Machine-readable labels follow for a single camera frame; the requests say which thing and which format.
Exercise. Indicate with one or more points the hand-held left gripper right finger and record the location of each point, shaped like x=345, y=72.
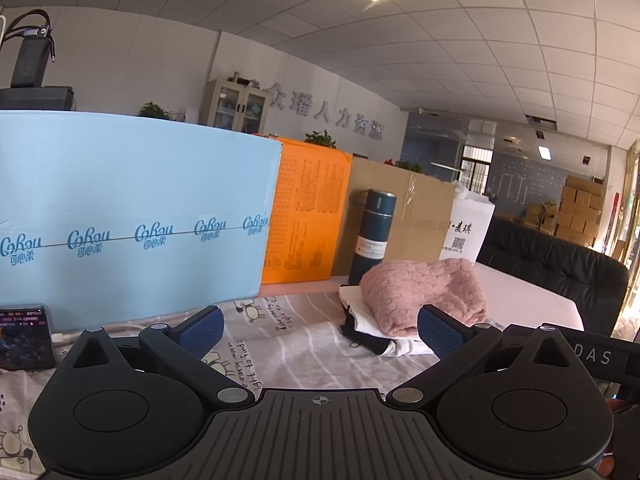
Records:
x=440, y=330

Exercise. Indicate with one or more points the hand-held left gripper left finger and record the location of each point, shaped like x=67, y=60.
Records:
x=202, y=330

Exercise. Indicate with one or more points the pink knitted sweater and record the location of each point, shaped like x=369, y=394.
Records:
x=415, y=290

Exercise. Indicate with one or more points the person's right hand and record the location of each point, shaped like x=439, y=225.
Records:
x=614, y=402

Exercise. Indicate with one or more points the black garment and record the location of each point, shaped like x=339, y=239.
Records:
x=370, y=342

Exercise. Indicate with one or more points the white garment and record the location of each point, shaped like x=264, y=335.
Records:
x=362, y=317

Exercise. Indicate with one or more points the black leather sofa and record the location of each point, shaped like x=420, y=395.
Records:
x=550, y=265

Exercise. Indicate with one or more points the white paper bag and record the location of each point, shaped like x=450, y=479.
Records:
x=467, y=230

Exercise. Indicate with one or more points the brown cardboard box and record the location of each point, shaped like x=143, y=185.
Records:
x=425, y=220

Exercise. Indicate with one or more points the teal insulated bottle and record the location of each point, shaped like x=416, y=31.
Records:
x=372, y=235

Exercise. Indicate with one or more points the stack of cardboard boxes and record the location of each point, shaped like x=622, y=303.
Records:
x=575, y=210

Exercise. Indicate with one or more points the orange cardboard box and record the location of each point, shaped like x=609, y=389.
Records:
x=305, y=210

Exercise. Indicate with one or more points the barred window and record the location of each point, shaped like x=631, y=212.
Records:
x=475, y=170

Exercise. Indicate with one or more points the green potted plant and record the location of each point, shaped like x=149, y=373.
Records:
x=320, y=139
x=152, y=111
x=407, y=166

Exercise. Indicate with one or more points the light blue cardboard box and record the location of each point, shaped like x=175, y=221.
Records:
x=125, y=175

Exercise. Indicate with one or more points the black smartphone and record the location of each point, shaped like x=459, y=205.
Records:
x=25, y=337

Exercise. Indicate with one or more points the rectangular ceiling light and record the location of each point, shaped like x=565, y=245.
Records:
x=544, y=152

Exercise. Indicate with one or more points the grey metal cabinet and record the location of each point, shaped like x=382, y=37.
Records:
x=230, y=105

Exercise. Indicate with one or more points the black flat device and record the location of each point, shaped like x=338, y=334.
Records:
x=35, y=99

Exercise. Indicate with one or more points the black upright device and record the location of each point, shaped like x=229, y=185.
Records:
x=27, y=62

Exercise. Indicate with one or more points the grey wall lettering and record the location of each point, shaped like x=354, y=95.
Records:
x=277, y=95

